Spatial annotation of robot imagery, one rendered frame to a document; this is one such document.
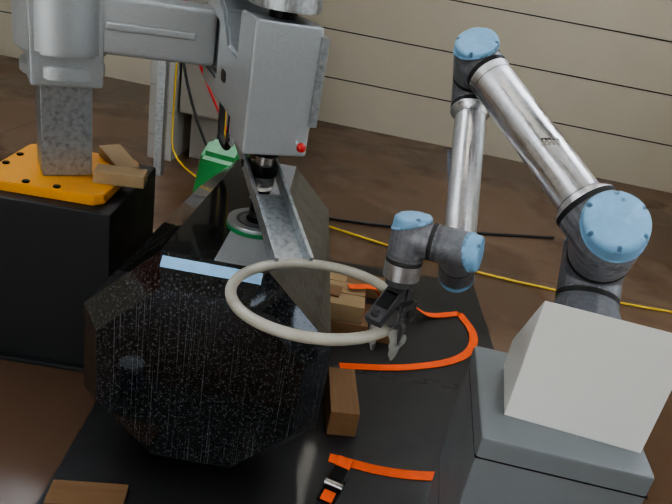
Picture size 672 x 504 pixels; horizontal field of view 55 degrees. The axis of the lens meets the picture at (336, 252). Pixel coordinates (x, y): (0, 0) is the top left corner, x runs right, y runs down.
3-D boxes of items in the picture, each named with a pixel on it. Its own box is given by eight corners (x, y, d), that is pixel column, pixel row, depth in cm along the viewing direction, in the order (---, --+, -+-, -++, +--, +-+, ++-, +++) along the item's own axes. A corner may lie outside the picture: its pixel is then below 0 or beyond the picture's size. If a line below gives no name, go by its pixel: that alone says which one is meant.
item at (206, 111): (175, 159, 528) (182, 53, 492) (224, 124, 646) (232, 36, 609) (248, 175, 524) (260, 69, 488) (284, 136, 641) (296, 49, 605)
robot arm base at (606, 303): (613, 355, 161) (618, 318, 164) (634, 332, 144) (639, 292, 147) (536, 337, 165) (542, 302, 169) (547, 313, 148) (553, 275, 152)
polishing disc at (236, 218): (215, 222, 224) (216, 219, 223) (246, 205, 242) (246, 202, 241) (269, 241, 218) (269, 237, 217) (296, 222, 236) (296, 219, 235)
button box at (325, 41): (301, 120, 214) (314, 33, 202) (309, 121, 215) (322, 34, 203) (308, 127, 208) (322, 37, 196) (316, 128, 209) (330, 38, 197)
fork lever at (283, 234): (223, 138, 236) (225, 126, 233) (273, 141, 243) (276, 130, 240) (260, 270, 190) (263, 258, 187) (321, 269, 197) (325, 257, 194)
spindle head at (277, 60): (219, 129, 236) (231, 1, 217) (276, 132, 244) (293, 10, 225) (240, 162, 206) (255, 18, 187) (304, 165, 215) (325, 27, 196)
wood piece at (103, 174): (92, 183, 258) (92, 171, 256) (98, 174, 267) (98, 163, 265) (143, 189, 262) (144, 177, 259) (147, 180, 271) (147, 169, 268)
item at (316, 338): (209, 267, 186) (210, 257, 185) (363, 264, 204) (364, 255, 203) (248, 354, 144) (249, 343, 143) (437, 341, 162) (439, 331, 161)
